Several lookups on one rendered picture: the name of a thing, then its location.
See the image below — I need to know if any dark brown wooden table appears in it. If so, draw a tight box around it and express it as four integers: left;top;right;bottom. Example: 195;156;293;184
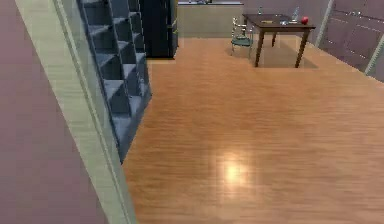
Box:
242;13;317;69

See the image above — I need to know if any clear glass bottle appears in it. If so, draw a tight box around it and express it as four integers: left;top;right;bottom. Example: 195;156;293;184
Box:
289;6;300;24

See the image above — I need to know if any grey blue open shelf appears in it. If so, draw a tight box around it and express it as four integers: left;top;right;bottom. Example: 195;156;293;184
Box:
77;0;153;164

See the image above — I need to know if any green metal frame chair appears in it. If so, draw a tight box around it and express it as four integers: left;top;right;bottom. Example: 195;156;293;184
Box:
230;17;254;60

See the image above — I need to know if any black fridge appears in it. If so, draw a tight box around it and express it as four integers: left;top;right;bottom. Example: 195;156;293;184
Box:
139;0;179;60

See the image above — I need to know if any beige kitchen counter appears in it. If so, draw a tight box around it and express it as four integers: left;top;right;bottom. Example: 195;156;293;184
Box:
176;0;245;39

